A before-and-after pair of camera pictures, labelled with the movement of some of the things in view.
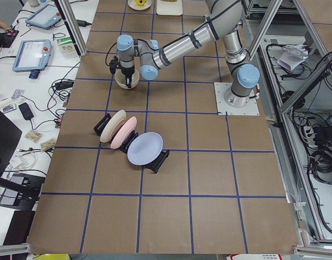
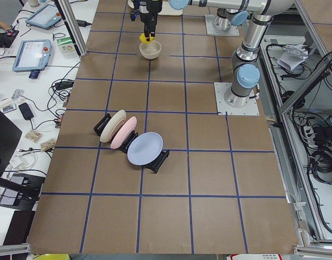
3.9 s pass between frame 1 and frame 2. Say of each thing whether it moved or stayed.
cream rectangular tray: stayed
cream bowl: moved
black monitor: stayed
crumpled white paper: stayed
